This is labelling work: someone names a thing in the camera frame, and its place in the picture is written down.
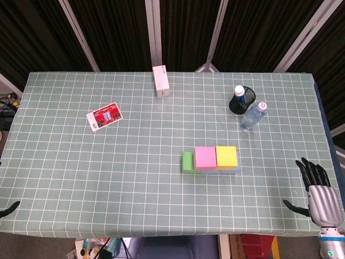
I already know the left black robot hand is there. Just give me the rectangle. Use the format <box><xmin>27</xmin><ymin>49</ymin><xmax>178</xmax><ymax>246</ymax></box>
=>
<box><xmin>0</xmin><ymin>201</ymin><xmax>21</xmax><ymax>219</ymax></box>

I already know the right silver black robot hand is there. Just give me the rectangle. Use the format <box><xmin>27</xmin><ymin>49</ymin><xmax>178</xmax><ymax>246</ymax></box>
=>
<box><xmin>282</xmin><ymin>157</ymin><xmax>345</xmax><ymax>228</ymax></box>

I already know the yellow foam cube block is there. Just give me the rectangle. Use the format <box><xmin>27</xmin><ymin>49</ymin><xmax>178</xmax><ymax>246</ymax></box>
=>
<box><xmin>215</xmin><ymin>146</ymin><xmax>239</xmax><ymax>171</ymax></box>

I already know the red storage box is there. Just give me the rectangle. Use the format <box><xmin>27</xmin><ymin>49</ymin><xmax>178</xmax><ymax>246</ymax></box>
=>
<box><xmin>240</xmin><ymin>234</ymin><xmax>275</xmax><ymax>259</ymax></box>

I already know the colourful printed bag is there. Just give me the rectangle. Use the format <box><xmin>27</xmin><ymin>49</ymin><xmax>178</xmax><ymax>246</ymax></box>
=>
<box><xmin>74</xmin><ymin>237</ymin><xmax>122</xmax><ymax>259</ymax></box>

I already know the brown cardboard box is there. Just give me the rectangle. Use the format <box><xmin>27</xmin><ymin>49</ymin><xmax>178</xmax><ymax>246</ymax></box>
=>
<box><xmin>229</xmin><ymin>234</ymin><xmax>243</xmax><ymax>259</ymax></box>

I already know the green checked tablecloth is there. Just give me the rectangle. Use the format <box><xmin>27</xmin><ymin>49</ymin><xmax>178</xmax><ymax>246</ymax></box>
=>
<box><xmin>0</xmin><ymin>71</ymin><xmax>337</xmax><ymax>240</ymax></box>

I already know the white table leg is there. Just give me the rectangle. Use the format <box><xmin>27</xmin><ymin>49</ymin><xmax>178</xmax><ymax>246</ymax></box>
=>
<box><xmin>218</xmin><ymin>234</ymin><xmax>230</xmax><ymax>259</ymax></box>

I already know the clear plastic water bottle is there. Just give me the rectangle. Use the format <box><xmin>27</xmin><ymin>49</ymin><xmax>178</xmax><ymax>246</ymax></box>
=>
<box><xmin>239</xmin><ymin>101</ymin><xmax>268</xmax><ymax>132</ymax></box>

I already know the pink foam cube block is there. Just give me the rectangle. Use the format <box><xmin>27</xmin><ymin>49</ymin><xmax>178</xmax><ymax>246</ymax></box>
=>
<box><xmin>194</xmin><ymin>146</ymin><xmax>218</xmax><ymax>171</ymax></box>

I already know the black mesh pen holder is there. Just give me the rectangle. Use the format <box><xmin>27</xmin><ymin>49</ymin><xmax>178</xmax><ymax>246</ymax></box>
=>
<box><xmin>229</xmin><ymin>86</ymin><xmax>256</xmax><ymax>116</ymax></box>

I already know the red and white card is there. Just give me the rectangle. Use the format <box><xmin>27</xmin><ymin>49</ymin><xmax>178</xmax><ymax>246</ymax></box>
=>
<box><xmin>86</xmin><ymin>101</ymin><xmax>123</xmax><ymax>132</ymax></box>

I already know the bottle inside black cup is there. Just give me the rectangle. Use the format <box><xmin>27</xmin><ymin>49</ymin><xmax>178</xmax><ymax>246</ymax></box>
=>
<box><xmin>234</xmin><ymin>85</ymin><xmax>246</xmax><ymax>105</ymax></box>

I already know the green foam cube block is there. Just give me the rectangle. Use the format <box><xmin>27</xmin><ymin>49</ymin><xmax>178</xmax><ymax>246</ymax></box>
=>
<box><xmin>182</xmin><ymin>151</ymin><xmax>202</xmax><ymax>174</ymax></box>

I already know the black curtain panel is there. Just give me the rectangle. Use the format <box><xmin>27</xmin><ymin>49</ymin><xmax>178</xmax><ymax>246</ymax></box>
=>
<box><xmin>160</xmin><ymin>0</ymin><xmax>222</xmax><ymax>72</ymax></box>
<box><xmin>287</xmin><ymin>0</ymin><xmax>345</xmax><ymax>130</ymax></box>
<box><xmin>68</xmin><ymin>0</ymin><xmax>152</xmax><ymax>72</ymax></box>
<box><xmin>211</xmin><ymin>0</ymin><xmax>326</xmax><ymax>73</ymax></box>
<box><xmin>0</xmin><ymin>0</ymin><xmax>91</xmax><ymax>91</ymax></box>

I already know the dark blue chair seat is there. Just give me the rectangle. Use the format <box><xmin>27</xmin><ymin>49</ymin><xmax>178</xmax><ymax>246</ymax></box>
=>
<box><xmin>129</xmin><ymin>236</ymin><xmax>219</xmax><ymax>259</ymax></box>

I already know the white cardboard box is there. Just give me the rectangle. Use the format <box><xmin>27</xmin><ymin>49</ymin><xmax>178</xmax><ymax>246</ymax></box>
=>
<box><xmin>152</xmin><ymin>65</ymin><xmax>171</xmax><ymax>98</ymax></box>

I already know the white screen frame post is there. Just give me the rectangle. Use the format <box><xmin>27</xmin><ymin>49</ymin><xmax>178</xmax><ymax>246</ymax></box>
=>
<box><xmin>144</xmin><ymin>0</ymin><xmax>163</xmax><ymax>71</ymax></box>
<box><xmin>58</xmin><ymin>0</ymin><xmax>101</xmax><ymax>72</ymax></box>
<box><xmin>330</xmin><ymin>125</ymin><xmax>345</xmax><ymax>138</ymax></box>
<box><xmin>194</xmin><ymin>0</ymin><xmax>230</xmax><ymax>73</ymax></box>
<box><xmin>273</xmin><ymin>0</ymin><xmax>337</xmax><ymax>73</ymax></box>
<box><xmin>0</xmin><ymin>72</ymin><xmax>24</xmax><ymax>99</ymax></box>

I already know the tangle of floor cables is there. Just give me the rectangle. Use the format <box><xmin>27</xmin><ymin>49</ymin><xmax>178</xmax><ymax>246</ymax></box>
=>
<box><xmin>0</xmin><ymin>91</ymin><xmax>22</xmax><ymax>110</ymax></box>

